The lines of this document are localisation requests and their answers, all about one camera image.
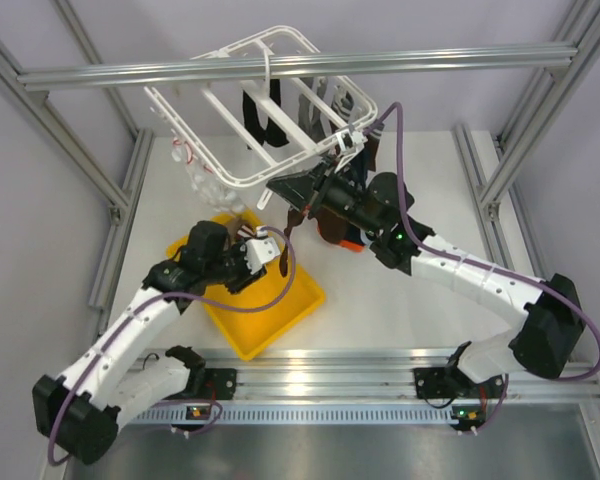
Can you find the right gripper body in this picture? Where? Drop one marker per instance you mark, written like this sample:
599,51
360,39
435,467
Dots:
346,199

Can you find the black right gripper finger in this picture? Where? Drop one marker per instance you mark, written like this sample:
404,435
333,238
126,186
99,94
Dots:
326,165
296,189

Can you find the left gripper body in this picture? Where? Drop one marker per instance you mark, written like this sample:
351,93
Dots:
231,270

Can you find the white clip drying hanger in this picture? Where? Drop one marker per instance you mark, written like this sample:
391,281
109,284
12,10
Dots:
218,174

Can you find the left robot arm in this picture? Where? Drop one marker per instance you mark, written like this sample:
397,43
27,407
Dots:
81,410

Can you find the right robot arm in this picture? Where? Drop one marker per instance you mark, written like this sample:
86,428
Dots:
543,325

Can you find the navy orange underwear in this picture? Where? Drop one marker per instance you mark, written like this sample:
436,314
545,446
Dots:
356,173

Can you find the grey sock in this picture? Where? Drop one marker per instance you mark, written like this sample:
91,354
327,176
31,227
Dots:
309,116

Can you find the yellow plastic tray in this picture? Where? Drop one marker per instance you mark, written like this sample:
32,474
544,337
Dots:
249,334

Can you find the black sock left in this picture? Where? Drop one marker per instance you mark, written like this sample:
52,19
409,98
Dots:
251,120

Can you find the aluminium crossbar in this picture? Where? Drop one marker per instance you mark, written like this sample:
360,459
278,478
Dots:
552,54

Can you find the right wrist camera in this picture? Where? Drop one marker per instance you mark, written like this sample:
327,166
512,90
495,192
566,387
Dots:
349,141

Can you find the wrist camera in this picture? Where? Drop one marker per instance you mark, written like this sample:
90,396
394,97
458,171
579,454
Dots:
261,248
349,141

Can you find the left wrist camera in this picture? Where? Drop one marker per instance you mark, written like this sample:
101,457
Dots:
261,248

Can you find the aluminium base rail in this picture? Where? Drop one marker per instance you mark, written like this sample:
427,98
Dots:
382,375

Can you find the slotted cable duct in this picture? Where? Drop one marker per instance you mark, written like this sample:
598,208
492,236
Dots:
309,414

